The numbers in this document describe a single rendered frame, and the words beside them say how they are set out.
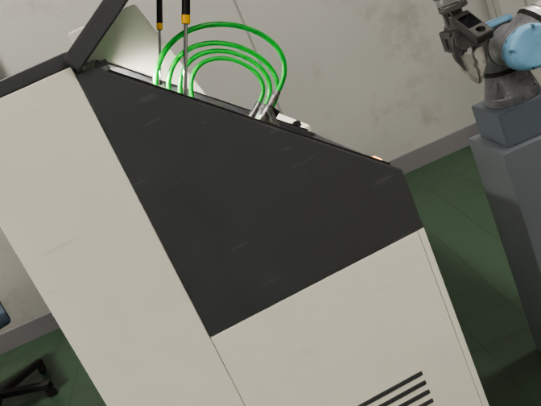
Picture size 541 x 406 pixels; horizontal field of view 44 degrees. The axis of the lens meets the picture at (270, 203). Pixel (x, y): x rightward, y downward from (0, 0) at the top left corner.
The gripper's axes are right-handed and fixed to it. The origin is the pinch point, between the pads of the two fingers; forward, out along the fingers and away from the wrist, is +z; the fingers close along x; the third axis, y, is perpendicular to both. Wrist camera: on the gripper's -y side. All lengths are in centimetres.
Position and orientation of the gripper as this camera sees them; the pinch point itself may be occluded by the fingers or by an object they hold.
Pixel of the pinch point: (479, 78)
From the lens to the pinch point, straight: 181.3
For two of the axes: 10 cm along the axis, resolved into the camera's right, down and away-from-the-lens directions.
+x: -9.0, 4.3, -0.7
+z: 3.9, 8.7, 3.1
